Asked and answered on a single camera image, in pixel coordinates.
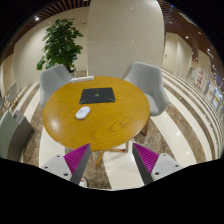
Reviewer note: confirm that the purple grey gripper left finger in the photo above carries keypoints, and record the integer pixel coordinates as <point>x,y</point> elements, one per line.
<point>71,166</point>

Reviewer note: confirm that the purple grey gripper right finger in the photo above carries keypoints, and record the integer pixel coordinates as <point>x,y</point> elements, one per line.
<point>153,166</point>

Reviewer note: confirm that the white computer mouse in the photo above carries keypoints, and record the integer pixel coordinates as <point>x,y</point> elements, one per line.
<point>82,112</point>

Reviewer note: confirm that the black mouse pad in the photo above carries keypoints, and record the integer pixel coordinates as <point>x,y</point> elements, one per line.
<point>97,95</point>

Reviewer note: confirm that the round wooden table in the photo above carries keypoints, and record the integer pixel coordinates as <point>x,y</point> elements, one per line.
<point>107,125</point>

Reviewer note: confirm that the grey chair far left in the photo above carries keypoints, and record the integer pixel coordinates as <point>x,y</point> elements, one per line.
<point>15,131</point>

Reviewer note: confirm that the grey chair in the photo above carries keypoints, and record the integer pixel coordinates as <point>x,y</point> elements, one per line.
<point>15,131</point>
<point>149,79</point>
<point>51,80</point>

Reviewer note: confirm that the grey chair right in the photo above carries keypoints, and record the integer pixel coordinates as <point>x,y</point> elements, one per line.
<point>149,79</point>

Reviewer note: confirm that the red white poster stand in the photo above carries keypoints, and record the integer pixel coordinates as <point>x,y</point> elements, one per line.
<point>199,78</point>

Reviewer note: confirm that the white chair background left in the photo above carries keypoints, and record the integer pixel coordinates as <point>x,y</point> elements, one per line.
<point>12,95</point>

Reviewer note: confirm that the green potted plant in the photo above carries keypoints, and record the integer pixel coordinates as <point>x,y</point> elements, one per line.
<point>60,46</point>

